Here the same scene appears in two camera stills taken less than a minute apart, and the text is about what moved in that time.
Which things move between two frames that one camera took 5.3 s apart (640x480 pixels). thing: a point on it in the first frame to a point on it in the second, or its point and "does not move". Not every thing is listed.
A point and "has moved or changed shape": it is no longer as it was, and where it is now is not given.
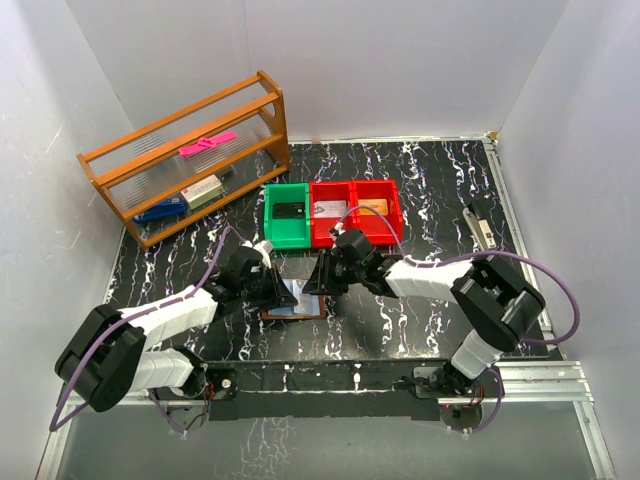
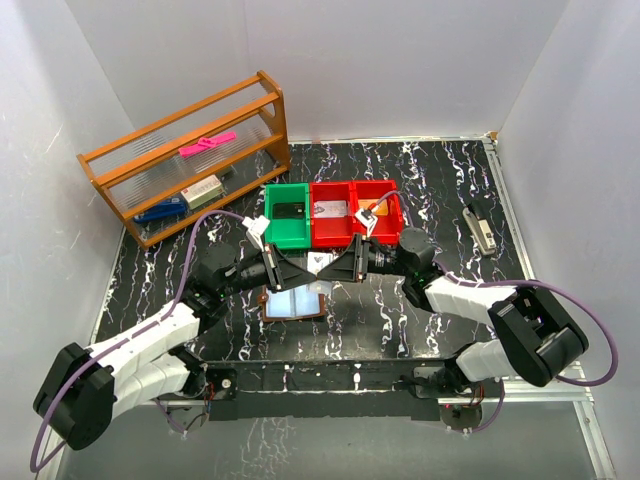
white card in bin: x=329 y=208 does not move
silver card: x=304 y=304 has moved or changed shape
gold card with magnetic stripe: x=380 y=205 does not move
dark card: x=291 y=210 does not move
